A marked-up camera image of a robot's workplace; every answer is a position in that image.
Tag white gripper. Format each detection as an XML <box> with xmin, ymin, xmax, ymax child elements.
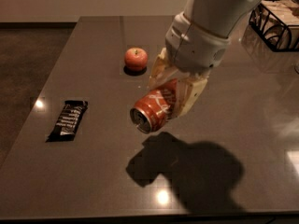
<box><xmin>148</xmin><ymin>12</ymin><xmax>230</xmax><ymax>119</ymax></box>

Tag red coke can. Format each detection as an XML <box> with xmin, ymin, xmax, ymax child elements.
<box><xmin>130</xmin><ymin>79</ymin><xmax>177</xmax><ymax>133</ymax></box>

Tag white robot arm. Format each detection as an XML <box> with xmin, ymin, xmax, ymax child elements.
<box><xmin>149</xmin><ymin>0</ymin><xmax>262</xmax><ymax>118</ymax></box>

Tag red apple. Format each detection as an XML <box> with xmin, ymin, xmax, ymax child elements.
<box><xmin>124</xmin><ymin>48</ymin><xmax>148</xmax><ymax>72</ymax></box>

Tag black snack bar wrapper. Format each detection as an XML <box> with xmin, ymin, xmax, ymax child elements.
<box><xmin>47</xmin><ymin>100</ymin><xmax>88</xmax><ymax>142</ymax></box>

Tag white napkins in basket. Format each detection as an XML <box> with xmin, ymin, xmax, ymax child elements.
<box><xmin>258</xmin><ymin>0</ymin><xmax>299</xmax><ymax>49</ymax></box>

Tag black wire basket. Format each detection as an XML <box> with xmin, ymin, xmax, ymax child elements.
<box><xmin>248</xmin><ymin>0</ymin><xmax>299</xmax><ymax>53</ymax></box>

